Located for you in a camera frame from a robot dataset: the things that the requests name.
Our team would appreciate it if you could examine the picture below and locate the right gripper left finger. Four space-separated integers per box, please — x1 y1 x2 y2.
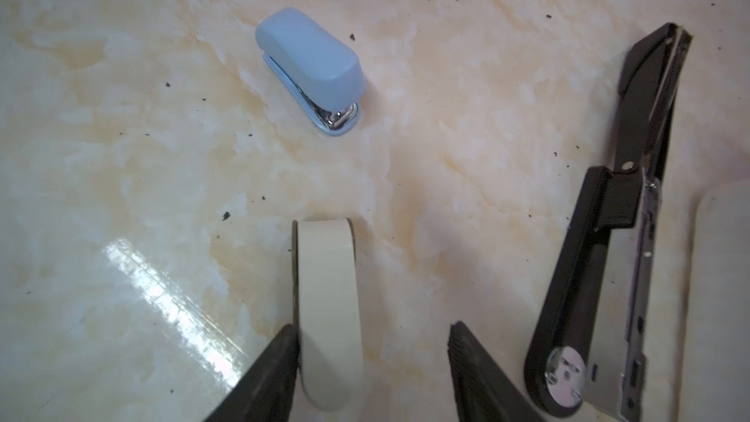
205 324 300 422

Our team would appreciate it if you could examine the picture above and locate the white plastic bin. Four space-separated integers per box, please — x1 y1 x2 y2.
678 180 749 421

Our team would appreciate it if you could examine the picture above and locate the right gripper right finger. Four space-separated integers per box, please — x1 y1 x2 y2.
447 322 544 422

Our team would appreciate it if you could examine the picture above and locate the black stapler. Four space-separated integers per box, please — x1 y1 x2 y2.
525 23 693 421

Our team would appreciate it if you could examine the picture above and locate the blue mini stapler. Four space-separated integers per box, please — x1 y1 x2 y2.
255 7 366 137

